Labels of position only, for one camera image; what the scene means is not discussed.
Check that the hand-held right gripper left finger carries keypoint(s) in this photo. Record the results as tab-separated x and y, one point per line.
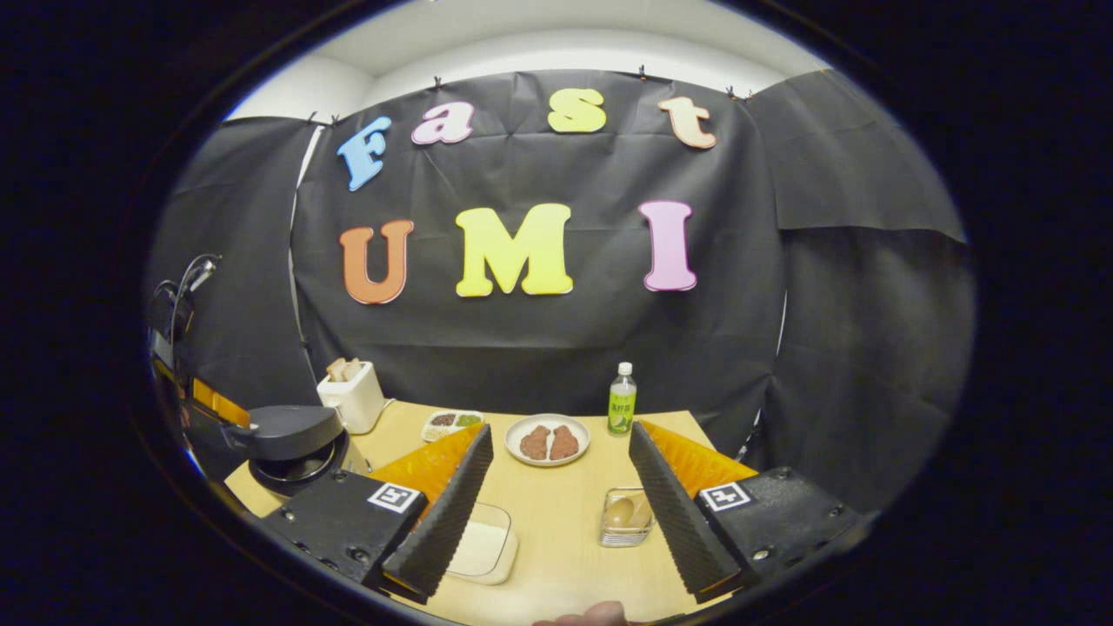
439	530

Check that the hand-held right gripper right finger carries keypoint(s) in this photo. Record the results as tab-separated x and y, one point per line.
678	530

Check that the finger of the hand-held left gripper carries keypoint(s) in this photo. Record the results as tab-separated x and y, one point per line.
222	404

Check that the white rice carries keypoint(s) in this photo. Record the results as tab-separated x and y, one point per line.
483	548

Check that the wooden spoon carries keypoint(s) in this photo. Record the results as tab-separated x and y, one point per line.
622	513

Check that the clear chopstick holder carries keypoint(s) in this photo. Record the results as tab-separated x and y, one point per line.
609	535

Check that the dark grey rice cooker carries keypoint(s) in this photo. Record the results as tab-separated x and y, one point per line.
287	432

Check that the clear plastic container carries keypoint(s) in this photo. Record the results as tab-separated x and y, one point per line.
487	574

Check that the white divided bean dish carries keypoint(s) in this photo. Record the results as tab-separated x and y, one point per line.
452	424

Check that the brown bread slice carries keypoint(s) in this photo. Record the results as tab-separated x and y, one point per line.
352	368
336	369

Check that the brown meat piece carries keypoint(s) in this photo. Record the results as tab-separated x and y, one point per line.
535	443
564	443

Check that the white toaster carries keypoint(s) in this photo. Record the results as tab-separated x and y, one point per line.
356	404

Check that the green label drink bottle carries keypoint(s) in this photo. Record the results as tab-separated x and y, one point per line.
622	404

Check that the white round plate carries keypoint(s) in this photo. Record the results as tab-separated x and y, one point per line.
548	422

